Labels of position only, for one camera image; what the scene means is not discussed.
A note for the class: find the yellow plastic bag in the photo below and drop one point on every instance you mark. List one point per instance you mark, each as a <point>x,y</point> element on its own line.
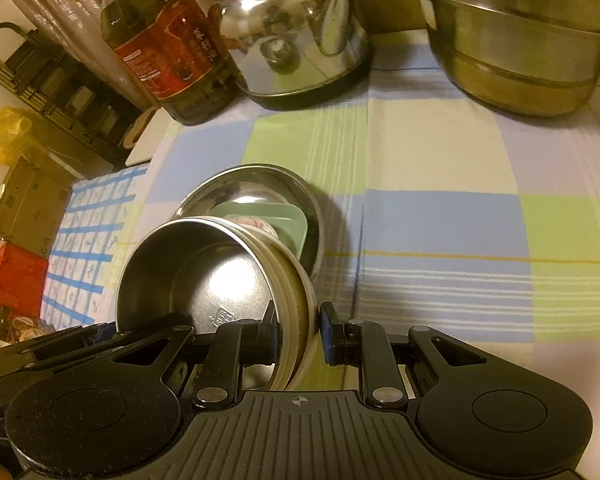
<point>10,135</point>

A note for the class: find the stainless steel steamer pot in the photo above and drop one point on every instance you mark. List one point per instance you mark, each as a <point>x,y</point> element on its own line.
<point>520,50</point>

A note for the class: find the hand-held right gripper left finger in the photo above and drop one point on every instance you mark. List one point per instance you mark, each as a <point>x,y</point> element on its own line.
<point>267,335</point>

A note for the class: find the cardboard box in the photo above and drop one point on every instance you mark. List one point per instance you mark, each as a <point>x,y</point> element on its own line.
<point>25,205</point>

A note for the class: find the small floral white dish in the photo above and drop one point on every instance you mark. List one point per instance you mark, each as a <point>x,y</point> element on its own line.
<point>250,223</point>

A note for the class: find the red bag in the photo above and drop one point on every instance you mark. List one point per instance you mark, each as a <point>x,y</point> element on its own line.
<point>15,280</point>

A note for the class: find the stainless steel bowl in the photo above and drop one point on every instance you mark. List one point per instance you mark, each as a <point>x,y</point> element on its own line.
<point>180,270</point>

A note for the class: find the cooking oil bottle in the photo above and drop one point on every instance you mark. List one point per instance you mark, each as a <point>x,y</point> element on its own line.
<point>165,45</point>

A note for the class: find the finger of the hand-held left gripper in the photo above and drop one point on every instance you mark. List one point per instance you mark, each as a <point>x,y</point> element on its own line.
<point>105,333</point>
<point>25,377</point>

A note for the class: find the green square plate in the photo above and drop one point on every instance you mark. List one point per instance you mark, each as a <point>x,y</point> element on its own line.
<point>280,220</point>

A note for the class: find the blue patterned white cloth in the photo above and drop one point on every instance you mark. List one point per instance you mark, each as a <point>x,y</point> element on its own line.
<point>90,240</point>

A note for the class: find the stainless steel plate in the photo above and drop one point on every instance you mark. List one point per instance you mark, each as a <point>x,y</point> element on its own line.
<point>260,185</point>

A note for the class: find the stainless steel kettle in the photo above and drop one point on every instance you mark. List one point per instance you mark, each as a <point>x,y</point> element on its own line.
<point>290,35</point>

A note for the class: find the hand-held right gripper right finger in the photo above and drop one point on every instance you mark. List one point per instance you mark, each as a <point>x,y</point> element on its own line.
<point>330,335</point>

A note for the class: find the dark folding rack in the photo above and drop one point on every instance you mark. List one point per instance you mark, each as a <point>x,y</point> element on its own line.
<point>55,85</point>

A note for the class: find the checked pastel tablecloth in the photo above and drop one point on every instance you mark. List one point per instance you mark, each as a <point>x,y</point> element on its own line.
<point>455,210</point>

